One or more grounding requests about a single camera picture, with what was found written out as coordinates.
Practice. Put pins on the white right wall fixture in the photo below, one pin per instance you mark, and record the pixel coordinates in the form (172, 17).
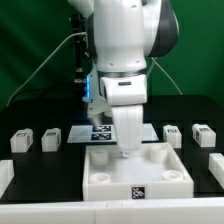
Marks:
(216, 167)

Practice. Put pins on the white wall fixture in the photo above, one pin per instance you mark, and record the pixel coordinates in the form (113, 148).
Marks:
(6, 175)
(216, 167)
(157, 211)

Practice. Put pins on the white square tabletop part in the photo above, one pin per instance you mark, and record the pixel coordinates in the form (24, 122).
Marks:
(154, 171)

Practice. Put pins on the white front wall fixture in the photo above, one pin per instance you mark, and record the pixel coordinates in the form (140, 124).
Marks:
(157, 211)

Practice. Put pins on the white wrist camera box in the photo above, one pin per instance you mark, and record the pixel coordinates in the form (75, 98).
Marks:
(97, 105)

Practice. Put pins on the white sheet with markers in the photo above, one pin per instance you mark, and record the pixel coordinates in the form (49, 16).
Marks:
(104, 133)

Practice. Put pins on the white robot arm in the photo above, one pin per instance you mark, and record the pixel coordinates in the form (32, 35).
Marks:
(121, 35)

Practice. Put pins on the white left wall fixture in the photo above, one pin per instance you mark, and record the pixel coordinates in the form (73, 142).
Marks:
(6, 175)

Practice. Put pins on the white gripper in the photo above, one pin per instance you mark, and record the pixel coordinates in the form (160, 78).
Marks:
(126, 97)

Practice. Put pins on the black camera stand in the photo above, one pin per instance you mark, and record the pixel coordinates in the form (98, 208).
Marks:
(81, 53)

